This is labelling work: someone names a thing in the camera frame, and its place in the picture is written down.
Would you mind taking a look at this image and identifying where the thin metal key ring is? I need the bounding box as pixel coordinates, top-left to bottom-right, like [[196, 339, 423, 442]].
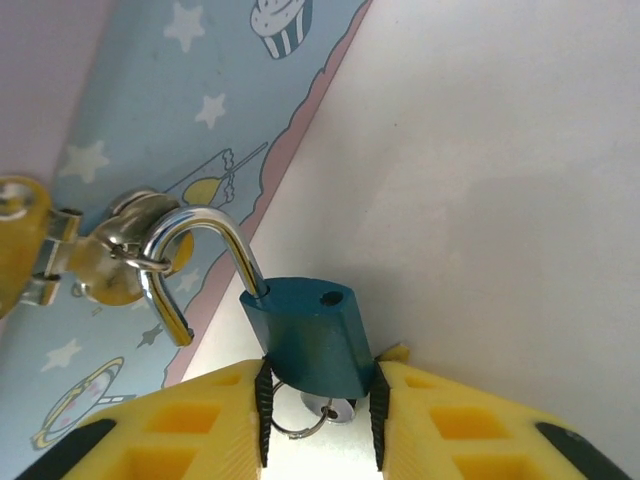
[[268, 381, 341, 442]]

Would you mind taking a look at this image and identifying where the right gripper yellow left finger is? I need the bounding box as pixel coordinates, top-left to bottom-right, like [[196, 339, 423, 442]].
[[19, 357, 275, 480]]

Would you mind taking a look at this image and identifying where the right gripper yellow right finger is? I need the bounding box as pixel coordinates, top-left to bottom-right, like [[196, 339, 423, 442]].
[[368, 343, 637, 480]]

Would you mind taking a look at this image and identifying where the light blue pouch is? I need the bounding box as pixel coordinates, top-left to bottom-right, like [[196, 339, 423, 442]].
[[0, 0, 376, 454]]

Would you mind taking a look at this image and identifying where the small teal padlock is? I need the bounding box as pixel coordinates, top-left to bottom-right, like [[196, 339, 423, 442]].
[[137, 204, 375, 400]]

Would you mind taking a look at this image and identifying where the silver metal box latch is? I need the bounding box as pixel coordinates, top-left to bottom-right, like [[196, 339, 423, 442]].
[[19, 187, 196, 309]]

